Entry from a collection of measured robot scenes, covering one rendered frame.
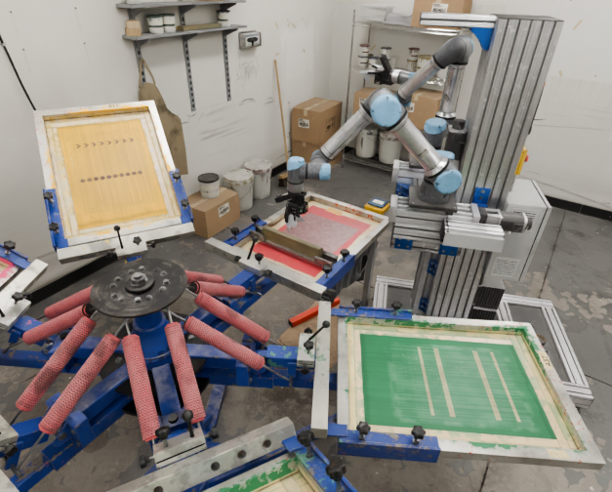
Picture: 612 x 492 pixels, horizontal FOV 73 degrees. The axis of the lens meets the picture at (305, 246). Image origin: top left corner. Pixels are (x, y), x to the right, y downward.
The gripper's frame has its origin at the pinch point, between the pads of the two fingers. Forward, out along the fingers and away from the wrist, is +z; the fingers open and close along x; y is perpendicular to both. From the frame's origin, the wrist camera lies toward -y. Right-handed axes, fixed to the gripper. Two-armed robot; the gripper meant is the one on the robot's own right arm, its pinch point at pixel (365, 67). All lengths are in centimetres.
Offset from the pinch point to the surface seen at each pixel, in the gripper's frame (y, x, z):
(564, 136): 124, 251, -97
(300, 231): 60, -96, -18
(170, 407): 38, -211, -58
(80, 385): 20, -225, -43
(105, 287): 10, -202, -26
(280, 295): 159, -73, 29
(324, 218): 63, -75, -19
